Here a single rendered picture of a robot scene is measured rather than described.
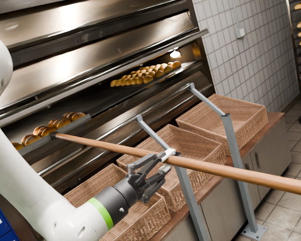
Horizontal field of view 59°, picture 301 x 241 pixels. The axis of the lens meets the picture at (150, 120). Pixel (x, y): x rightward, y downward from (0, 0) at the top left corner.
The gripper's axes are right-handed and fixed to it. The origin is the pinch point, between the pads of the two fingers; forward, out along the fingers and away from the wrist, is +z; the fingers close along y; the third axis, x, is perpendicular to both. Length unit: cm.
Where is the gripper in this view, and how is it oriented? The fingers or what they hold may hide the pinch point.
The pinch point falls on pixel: (167, 159)
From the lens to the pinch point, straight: 84.7
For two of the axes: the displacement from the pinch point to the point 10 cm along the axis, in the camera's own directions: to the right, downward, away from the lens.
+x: 6.5, 0.3, -7.6
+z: 6.9, -4.4, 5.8
